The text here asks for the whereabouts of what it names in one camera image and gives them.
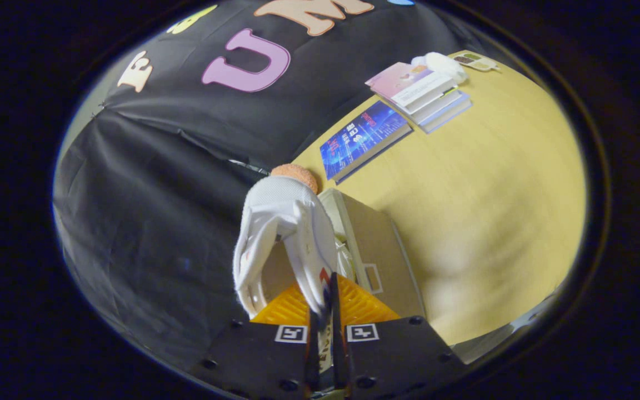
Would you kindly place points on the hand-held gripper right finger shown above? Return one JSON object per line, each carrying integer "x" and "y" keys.
{"x": 403, "y": 355}

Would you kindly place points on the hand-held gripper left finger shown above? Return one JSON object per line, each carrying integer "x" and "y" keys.
{"x": 253, "y": 361}

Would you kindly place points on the beige fabric storage box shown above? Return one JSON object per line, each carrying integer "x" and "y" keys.
{"x": 378, "y": 250}

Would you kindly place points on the black backdrop cloth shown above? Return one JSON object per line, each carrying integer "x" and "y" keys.
{"x": 175, "y": 211}

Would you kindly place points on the orange rough sponge ball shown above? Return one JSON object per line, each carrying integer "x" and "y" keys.
{"x": 300, "y": 172}

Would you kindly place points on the blue cover book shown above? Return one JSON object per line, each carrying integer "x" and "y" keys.
{"x": 361, "y": 139}

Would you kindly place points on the grey-blue cover book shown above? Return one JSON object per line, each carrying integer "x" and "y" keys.
{"x": 450, "y": 116}

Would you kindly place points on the white cover book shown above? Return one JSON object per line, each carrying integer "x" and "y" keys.
{"x": 436, "y": 108}

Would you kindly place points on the pink cover book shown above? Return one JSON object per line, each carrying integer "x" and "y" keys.
{"x": 400, "y": 80}

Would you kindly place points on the white plush ball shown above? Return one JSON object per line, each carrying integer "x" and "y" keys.
{"x": 442, "y": 65}

